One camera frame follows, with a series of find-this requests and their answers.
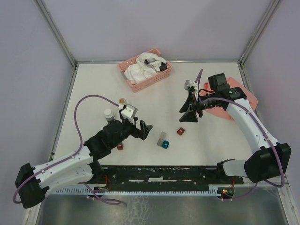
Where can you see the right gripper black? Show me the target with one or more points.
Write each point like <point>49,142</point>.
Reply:
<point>190,116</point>

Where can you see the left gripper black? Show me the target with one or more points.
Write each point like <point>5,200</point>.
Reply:
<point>144,128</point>

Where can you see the grey pill box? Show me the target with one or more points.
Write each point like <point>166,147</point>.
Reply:
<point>161,138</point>

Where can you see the teal pill box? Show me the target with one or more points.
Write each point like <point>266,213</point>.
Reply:
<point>165,144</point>

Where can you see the glass pill bottle yellow pills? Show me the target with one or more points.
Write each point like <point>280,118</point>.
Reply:
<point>122,101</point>

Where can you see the white bottle cap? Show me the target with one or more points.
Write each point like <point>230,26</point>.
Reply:
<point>108,114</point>

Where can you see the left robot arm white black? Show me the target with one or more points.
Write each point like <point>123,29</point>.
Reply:
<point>35,183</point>

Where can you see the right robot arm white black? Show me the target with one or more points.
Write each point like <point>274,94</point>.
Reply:
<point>270,157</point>

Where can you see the red pill box right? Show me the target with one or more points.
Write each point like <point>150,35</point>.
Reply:
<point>180,131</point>

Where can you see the red pill box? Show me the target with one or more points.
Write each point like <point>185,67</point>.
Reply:
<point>180,131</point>
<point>120,146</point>

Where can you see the red pill box left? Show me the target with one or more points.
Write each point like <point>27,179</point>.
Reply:
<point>120,146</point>

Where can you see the pink plastic basket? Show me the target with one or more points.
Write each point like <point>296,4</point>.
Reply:
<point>148,82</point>

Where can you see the white cloth in basket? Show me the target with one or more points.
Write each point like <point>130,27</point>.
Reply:
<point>146,66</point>

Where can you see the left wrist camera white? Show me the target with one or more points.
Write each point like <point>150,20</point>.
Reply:
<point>128,112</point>

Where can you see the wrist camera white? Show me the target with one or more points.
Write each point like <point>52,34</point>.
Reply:
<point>128,112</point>
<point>192,86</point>

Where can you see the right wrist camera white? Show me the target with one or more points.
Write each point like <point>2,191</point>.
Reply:
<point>192,86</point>

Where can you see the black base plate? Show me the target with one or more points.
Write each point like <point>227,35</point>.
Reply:
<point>162,178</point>

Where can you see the white cable duct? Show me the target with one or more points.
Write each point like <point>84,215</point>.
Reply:
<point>81,190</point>

